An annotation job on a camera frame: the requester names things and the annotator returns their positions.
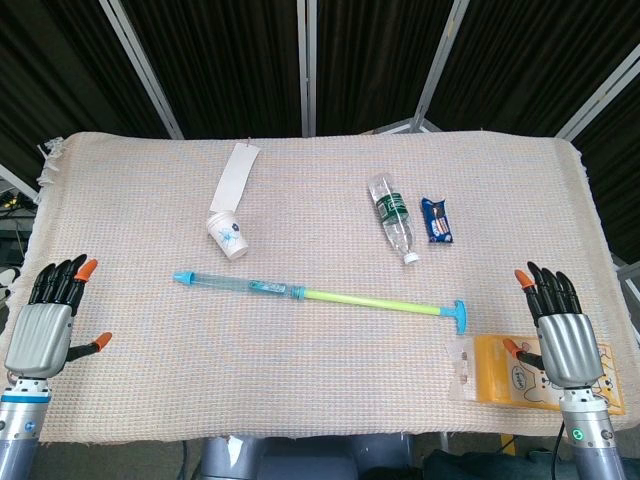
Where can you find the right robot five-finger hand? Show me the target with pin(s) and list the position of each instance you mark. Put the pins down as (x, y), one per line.
(570, 350)

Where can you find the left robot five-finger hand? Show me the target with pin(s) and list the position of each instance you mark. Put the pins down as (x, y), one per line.
(40, 335)

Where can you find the blue green water squirter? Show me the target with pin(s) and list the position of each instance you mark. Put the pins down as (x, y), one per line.
(350, 298)

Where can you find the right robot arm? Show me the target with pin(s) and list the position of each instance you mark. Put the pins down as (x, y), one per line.
(590, 435)

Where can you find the yellow packaged item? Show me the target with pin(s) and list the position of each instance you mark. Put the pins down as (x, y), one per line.
(490, 372)

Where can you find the blue cookie packet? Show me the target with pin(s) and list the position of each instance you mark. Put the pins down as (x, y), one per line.
(438, 220)

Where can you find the white paper cup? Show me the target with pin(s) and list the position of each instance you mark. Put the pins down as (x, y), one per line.
(229, 236)

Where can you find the clear plastic water bottle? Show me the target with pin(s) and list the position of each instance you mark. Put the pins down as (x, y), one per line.
(395, 215)

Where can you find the beige woven tablecloth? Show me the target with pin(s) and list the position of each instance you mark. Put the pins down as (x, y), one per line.
(320, 375)

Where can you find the white paper strip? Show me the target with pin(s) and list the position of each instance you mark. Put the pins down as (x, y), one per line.
(234, 175)

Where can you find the grey robot torso base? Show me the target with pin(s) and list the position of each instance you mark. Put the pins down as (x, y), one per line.
(300, 460)

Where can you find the black folding partition screen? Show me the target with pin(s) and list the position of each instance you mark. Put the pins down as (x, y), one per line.
(225, 60)

